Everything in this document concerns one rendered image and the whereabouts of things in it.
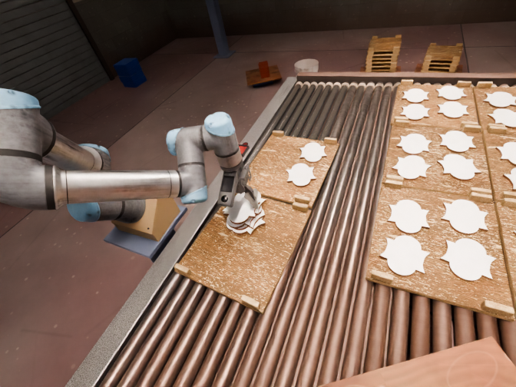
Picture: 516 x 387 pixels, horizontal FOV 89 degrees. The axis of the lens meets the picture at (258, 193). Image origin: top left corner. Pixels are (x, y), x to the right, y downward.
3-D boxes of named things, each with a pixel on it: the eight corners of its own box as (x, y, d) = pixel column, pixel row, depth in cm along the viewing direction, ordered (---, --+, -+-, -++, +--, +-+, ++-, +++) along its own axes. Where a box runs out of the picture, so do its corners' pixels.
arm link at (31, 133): (83, 192, 100) (-60, 157, 47) (80, 153, 101) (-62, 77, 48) (117, 189, 102) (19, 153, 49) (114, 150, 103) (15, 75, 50)
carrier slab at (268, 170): (234, 190, 116) (233, 186, 115) (272, 136, 140) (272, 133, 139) (312, 209, 102) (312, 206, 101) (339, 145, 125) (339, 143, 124)
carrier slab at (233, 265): (175, 271, 93) (173, 269, 92) (234, 191, 116) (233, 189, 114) (262, 315, 78) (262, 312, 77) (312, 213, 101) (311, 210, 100)
